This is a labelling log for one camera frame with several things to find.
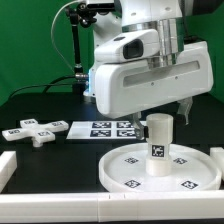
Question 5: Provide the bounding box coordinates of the white right fence block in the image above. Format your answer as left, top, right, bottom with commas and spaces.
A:
210, 147, 224, 181

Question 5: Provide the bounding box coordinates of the white fence block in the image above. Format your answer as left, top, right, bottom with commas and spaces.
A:
210, 147, 224, 181
0, 151, 17, 193

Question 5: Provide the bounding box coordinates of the white round table top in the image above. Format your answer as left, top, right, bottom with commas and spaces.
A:
99, 143, 222, 192

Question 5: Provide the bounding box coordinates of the white front fence bar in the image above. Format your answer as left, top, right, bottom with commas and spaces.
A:
0, 190, 224, 223

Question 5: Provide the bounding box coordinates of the white marker sheet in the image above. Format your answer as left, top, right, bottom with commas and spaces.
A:
67, 121, 135, 140

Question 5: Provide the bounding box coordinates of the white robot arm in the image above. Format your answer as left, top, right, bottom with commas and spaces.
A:
86, 0, 224, 139

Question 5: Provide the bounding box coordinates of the white cross-shaped table base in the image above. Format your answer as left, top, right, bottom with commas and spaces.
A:
2, 119, 69, 147

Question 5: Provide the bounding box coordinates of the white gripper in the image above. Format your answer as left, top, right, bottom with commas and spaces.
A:
95, 41, 213, 140

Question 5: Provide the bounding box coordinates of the grey curved cable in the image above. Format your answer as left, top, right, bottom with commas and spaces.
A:
50, 0, 81, 75

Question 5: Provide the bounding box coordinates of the white left fence block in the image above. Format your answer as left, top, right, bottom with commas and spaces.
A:
0, 151, 17, 193

